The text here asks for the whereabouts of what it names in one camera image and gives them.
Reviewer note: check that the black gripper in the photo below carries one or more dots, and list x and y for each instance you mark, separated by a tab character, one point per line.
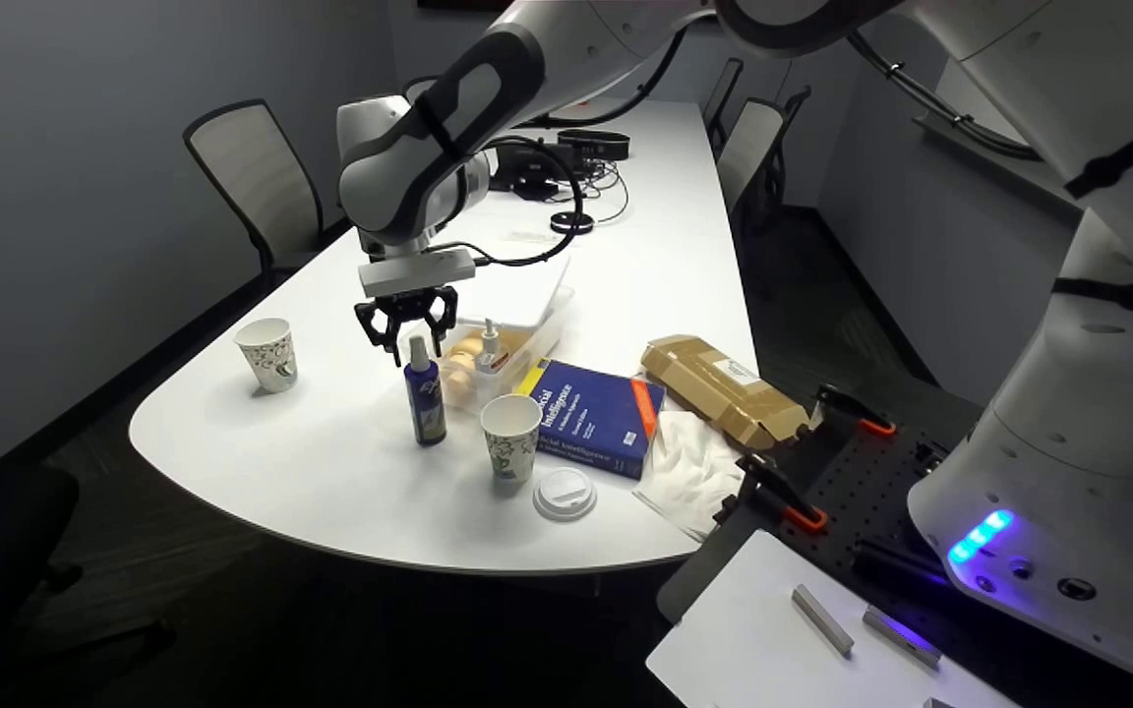
406	310

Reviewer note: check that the blue spray bottle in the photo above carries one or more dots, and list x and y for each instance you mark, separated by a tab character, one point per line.
427	398

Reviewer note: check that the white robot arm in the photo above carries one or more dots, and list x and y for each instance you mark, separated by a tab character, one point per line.
1065	397

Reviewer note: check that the blue hardcover book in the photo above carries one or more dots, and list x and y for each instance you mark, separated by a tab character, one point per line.
593	419

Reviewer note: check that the clear plastic container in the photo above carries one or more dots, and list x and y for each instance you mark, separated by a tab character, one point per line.
495	355

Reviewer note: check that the patterned paper cup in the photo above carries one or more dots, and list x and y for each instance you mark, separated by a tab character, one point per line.
268	355
509	440

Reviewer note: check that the black laptop stand device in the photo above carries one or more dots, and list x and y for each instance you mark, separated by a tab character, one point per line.
529	166

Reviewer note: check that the grey mesh office chair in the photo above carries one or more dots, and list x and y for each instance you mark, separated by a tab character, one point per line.
256	171
749	142

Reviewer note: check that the white plastic cup lid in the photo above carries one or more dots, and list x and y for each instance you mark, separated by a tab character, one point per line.
566	496

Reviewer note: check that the black power adapter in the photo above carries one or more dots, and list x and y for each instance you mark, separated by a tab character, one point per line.
593	142

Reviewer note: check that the white crumpled cloth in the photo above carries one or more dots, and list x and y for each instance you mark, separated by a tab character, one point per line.
690	473

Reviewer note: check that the black orange clamp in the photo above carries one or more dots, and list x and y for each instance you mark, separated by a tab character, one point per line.
856	410
786	496

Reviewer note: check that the white board sheet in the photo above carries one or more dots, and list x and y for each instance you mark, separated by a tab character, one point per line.
749	644

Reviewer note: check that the grey marker pen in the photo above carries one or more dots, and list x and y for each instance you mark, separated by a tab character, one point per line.
823	620
903	639

